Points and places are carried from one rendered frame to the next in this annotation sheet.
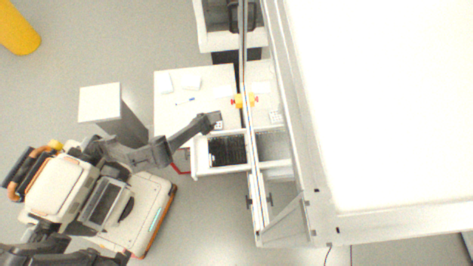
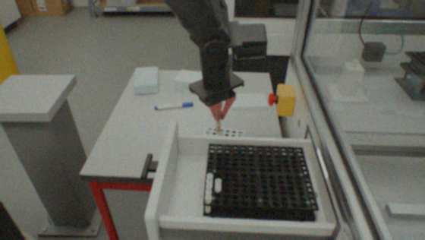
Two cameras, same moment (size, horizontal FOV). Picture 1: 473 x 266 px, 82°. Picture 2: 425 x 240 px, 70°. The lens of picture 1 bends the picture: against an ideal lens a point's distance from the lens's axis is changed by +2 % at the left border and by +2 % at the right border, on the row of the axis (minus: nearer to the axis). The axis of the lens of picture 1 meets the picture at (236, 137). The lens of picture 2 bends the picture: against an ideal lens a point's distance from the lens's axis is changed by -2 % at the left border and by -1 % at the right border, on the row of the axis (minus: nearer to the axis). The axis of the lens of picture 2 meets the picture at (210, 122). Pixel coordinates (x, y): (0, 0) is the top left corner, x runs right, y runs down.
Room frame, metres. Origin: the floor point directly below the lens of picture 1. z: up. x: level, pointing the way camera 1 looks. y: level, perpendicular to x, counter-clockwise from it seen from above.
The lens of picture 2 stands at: (0.07, 0.11, 1.38)
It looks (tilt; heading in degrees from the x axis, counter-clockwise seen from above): 37 degrees down; 6
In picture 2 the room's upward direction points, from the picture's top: straight up
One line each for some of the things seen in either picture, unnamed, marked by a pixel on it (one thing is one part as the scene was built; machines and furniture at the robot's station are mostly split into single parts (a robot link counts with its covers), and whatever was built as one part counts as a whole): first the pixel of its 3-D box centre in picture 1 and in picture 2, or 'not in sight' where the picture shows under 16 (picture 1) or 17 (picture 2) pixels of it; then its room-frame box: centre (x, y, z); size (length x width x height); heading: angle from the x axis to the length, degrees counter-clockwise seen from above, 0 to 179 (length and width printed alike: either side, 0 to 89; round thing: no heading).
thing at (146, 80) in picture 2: (164, 83); (146, 80); (1.10, 0.48, 0.78); 0.15 x 0.10 x 0.04; 14
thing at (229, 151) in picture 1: (227, 151); (256, 182); (0.54, 0.06, 0.87); 0.22 x 0.18 x 0.06; 93
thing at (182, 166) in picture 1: (203, 126); (196, 184); (0.94, 0.27, 0.38); 0.62 x 0.58 x 0.76; 3
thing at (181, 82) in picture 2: (191, 82); (193, 82); (1.10, 0.30, 0.79); 0.13 x 0.09 x 0.05; 78
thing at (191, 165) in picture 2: (228, 151); (259, 184); (0.54, 0.05, 0.86); 0.40 x 0.26 x 0.06; 93
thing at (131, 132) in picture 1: (122, 124); (56, 161); (1.00, 0.94, 0.38); 0.30 x 0.30 x 0.76; 6
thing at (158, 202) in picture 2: (194, 154); (165, 177); (0.52, 0.26, 0.87); 0.29 x 0.02 x 0.11; 3
